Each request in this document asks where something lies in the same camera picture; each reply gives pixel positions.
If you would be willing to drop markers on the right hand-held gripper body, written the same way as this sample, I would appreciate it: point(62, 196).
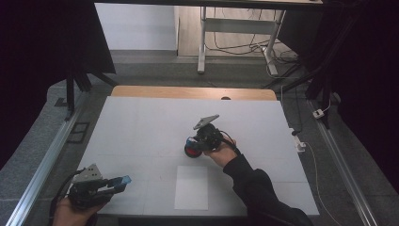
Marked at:
point(210, 138)

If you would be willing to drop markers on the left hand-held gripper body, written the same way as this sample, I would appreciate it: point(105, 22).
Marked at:
point(86, 193)

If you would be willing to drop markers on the blue translucent stamp cap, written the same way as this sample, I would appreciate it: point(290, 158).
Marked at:
point(126, 180)

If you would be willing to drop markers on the white paper sheet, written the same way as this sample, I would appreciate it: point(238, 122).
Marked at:
point(191, 188)

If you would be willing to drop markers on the person's right hand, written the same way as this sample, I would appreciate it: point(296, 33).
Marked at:
point(224, 153)

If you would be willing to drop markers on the person's left hand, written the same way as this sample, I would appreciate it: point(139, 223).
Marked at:
point(70, 216)

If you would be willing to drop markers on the wooden table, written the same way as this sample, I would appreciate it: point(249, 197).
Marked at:
point(188, 93)

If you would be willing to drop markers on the white table cover board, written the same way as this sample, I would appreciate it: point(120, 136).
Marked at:
point(141, 132)

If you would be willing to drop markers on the white power strip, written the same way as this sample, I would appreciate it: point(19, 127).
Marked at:
point(299, 145)

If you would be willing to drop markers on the black metal stand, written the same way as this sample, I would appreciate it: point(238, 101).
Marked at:
point(320, 84)
point(69, 94)

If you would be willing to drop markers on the small white adapter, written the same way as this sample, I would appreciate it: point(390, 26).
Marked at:
point(318, 113)

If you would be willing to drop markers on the black curtain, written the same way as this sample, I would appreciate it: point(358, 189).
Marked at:
point(37, 62)
point(370, 78)

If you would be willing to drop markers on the aluminium rail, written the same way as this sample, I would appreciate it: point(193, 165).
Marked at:
point(345, 175)
point(40, 175)

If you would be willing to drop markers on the black rectangular floor frame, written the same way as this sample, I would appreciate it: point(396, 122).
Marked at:
point(78, 123)

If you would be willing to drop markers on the desk with white metal frame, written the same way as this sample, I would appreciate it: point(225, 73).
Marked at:
point(202, 40)

